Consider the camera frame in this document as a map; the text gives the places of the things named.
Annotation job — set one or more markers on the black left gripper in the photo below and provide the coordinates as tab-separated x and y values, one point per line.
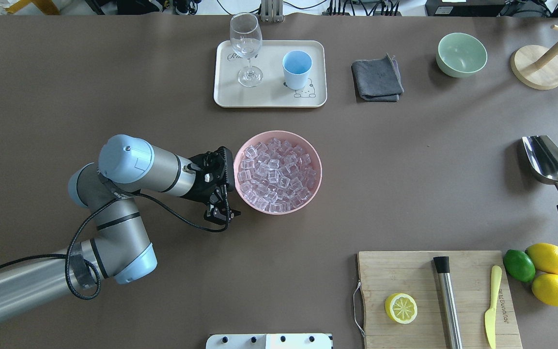
205	193

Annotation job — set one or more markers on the metal ice scoop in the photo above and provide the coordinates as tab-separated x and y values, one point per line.
542	154

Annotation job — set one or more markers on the pink bowl of ice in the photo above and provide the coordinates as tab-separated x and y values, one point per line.
277	172

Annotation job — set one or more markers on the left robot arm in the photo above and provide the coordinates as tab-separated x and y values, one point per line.
112	241

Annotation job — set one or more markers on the blue cup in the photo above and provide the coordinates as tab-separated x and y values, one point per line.
296	66

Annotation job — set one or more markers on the yellow lemon upper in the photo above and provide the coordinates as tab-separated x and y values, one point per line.
544	257

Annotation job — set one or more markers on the yellow lemon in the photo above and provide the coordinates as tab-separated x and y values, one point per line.
544	257
545	288

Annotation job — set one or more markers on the green lime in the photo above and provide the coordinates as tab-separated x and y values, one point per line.
519	266

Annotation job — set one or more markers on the yellow lemon lower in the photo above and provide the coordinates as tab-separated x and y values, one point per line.
545	288

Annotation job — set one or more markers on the cream serving tray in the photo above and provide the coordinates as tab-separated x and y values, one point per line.
272	92

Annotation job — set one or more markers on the yellow plastic knife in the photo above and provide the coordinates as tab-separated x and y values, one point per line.
489	318

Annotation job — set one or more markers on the wooden mug tree stand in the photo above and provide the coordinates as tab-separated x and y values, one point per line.
536	66

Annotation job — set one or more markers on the bamboo cutting board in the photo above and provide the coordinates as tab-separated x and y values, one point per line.
383	273

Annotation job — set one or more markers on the steel muddler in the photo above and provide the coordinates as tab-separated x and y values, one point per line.
442	266

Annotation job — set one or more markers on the clear wine glass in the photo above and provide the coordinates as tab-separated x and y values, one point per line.
246	41

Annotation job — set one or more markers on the green bowl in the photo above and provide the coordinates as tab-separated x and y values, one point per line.
460	55

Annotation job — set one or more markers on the halved lemon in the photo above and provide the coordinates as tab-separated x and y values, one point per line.
401	308

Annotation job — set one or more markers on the grey folded cloth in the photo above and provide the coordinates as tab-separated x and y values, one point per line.
378	80

